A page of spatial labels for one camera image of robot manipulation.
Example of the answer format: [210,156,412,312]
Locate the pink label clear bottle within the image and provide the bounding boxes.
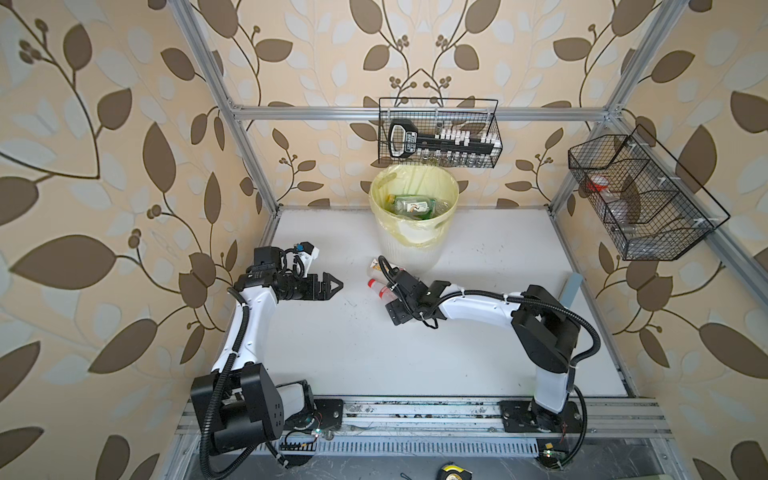
[367,278,398,303]

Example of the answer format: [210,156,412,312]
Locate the green cap square bottle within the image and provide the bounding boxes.
[404,199,434,218]

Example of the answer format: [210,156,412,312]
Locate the orange label clear bottle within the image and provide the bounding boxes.
[367,258,384,277]

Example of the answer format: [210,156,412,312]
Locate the green soda bottle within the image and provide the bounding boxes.
[385,195,419,216]

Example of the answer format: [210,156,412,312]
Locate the green label clear bottle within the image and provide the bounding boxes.
[432,200,452,218]

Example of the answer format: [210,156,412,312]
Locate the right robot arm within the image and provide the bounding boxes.
[377,256,602,431]

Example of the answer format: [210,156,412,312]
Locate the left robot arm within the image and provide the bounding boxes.
[191,242,343,479]

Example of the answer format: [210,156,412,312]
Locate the yellow plastic bin liner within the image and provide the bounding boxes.
[368,163,461,250]

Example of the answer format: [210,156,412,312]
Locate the black socket set holder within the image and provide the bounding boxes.
[384,119,503,160]

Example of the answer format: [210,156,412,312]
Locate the grey blue rectangular block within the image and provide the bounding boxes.
[558,272,584,308]

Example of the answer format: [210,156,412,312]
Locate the yellow black tape measure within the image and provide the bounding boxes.
[436,463,473,480]

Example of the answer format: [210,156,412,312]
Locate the red capped jar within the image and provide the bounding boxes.
[584,174,611,194]

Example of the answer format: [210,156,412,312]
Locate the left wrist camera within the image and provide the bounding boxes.
[286,241,319,278]

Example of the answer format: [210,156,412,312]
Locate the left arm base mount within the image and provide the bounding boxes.
[283,398,344,434]

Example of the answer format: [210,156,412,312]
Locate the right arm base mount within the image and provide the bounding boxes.
[498,400,585,434]

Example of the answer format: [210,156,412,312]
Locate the black wire basket rear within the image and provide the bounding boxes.
[377,96,503,169]

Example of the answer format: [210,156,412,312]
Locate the black wire basket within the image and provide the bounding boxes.
[377,96,503,169]
[568,124,731,261]

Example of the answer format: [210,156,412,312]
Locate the black wire basket right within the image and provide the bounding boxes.
[568,124,731,261]

